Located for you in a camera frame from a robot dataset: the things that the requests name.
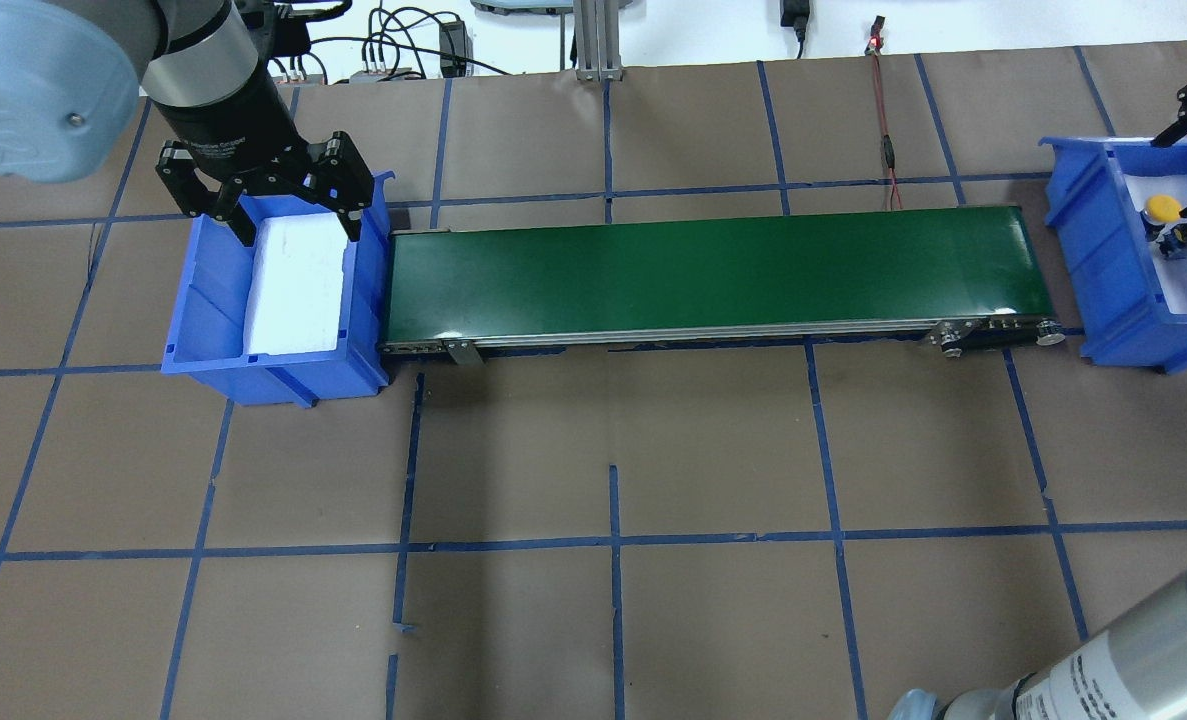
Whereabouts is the aluminium frame post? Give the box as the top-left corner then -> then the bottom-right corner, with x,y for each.
573,0 -> 624,82

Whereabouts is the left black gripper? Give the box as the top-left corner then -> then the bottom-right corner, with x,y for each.
155,130 -> 374,249

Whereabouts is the left white foam pad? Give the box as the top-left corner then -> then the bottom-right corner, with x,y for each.
245,214 -> 349,355

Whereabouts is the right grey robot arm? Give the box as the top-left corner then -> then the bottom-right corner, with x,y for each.
891,85 -> 1187,719

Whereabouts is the right blue plastic bin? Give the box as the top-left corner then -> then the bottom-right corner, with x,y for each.
1042,136 -> 1187,372

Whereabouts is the green conveyor belt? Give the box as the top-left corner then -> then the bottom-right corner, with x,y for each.
377,205 -> 1067,361

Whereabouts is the left blue plastic bin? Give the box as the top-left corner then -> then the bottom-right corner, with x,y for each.
160,168 -> 396,407

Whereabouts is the yellow push button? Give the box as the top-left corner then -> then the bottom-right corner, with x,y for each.
1140,193 -> 1183,242

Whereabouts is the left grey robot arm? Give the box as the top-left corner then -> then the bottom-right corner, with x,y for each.
0,1 -> 377,246

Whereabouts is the blue plastic bin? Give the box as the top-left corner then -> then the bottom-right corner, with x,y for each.
160,168 -> 396,407
1042,136 -> 1187,372

